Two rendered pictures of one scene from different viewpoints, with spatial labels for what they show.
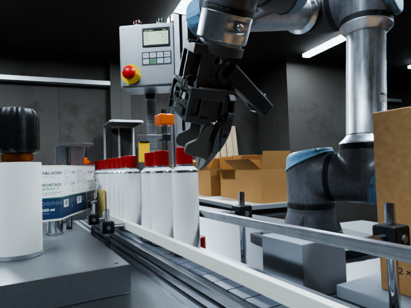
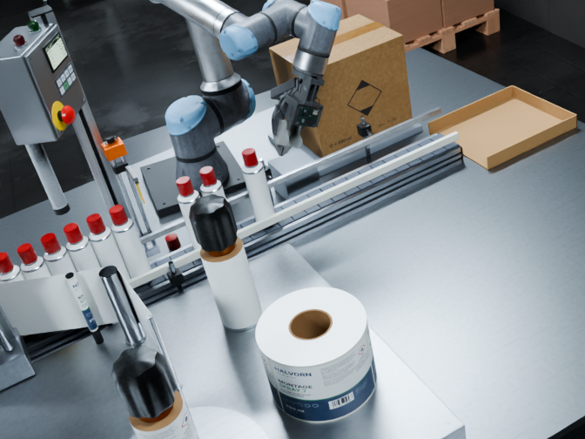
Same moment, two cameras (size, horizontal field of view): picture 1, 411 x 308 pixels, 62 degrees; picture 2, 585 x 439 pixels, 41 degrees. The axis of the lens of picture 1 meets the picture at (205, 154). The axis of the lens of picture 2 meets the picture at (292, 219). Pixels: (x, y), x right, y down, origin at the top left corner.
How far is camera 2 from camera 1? 187 cm
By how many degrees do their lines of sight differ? 84
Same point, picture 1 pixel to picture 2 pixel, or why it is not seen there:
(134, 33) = (39, 58)
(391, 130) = not seen: hidden behind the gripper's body
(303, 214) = (212, 159)
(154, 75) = (73, 103)
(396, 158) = (323, 92)
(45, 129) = not seen: outside the picture
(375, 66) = not seen: hidden behind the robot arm
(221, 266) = (341, 188)
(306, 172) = (206, 124)
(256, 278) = (367, 175)
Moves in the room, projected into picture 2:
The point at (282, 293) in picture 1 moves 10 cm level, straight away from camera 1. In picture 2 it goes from (382, 169) to (344, 171)
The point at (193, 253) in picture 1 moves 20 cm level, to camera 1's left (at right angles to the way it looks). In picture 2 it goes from (312, 201) to (311, 251)
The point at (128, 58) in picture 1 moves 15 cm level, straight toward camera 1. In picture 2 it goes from (50, 97) to (123, 77)
